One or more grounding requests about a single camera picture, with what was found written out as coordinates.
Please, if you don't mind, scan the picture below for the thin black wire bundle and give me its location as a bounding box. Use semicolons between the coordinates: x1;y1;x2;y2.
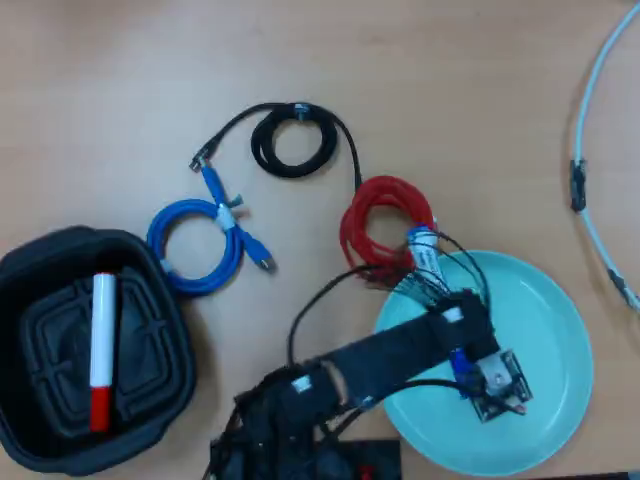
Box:
394;227;494;314

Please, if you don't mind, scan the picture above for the red braided charging cable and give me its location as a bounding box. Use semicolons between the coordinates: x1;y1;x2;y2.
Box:
339;174;436;292

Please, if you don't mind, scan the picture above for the blue charging cable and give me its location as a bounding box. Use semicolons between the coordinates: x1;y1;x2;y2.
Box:
146;160;278;297

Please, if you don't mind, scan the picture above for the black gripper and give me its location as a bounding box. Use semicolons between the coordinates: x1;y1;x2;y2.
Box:
432;288;500;361

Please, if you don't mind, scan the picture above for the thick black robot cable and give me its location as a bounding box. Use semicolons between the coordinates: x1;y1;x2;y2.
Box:
285;264;381;366

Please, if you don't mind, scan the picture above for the light green round bowl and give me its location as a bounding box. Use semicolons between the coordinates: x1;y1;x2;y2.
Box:
372;249;595;477

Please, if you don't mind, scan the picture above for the black camera cable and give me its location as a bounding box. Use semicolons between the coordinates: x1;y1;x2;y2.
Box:
349;378;464;409

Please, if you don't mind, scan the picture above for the white marker with red cap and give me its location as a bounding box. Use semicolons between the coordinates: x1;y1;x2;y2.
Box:
88;272;119;434

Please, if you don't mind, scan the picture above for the black plastic bowl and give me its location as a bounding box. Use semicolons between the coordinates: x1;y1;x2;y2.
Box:
0;225;197;477

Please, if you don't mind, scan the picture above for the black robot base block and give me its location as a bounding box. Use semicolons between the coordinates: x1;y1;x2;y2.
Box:
312;438;404;480

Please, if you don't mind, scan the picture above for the white cable with black sleeve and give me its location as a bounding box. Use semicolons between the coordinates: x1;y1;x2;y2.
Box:
568;0;640;316

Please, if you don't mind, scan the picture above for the black braided charging cable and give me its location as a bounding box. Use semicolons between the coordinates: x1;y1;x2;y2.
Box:
188;102;364;194

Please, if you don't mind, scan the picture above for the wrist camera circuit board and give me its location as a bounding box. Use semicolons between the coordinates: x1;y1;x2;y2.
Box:
449;347;535;425

